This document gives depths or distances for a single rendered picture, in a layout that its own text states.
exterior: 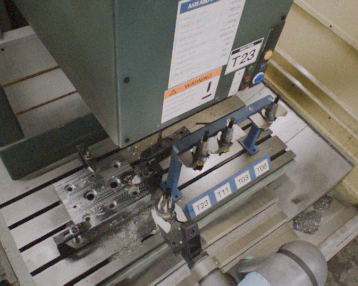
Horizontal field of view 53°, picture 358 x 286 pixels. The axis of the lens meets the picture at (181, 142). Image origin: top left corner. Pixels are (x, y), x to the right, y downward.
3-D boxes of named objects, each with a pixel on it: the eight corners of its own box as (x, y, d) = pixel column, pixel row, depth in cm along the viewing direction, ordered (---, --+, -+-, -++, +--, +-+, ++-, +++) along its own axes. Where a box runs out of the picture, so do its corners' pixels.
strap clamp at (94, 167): (101, 179, 148) (98, 160, 136) (94, 183, 147) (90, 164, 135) (86, 156, 154) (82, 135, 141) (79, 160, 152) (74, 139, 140)
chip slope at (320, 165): (331, 190, 192) (356, 164, 171) (233, 263, 163) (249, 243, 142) (225, 84, 229) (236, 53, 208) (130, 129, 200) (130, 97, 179)
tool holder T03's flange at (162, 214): (163, 196, 115) (165, 192, 112) (178, 208, 113) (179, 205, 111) (150, 209, 111) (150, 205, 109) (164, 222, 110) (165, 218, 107)
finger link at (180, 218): (165, 206, 119) (176, 231, 114) (167, 198, 114) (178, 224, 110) (174, 203, 120) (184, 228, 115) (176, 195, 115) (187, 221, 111)
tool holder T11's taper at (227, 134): (228, 130, 129) (232, 118, 124) (234, 139, 127) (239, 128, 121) (217, 134, 128) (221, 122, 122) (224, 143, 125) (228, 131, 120)
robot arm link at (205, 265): (200, 278, 100) (222, 262, 103) (190, 264, 102) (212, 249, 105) (195, 285, 106) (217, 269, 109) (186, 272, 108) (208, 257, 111)
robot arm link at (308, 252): (325, 218, 80) (240, 250, 123) (292, 245, 75) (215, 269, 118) (360, 263, 78) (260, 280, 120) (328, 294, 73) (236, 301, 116)
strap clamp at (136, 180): (161, 182, 151) (164, 163, 139) (134, 197, 145) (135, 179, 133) (157, 176, 152) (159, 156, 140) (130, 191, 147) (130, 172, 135)
